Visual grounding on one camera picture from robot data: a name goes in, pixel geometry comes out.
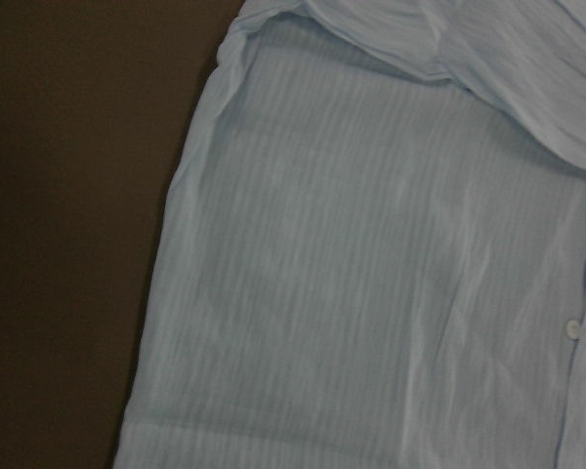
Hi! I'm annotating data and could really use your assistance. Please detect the light blue button shirt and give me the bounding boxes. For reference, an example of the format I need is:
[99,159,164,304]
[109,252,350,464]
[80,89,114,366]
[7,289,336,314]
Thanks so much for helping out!
[113,1,586,468]

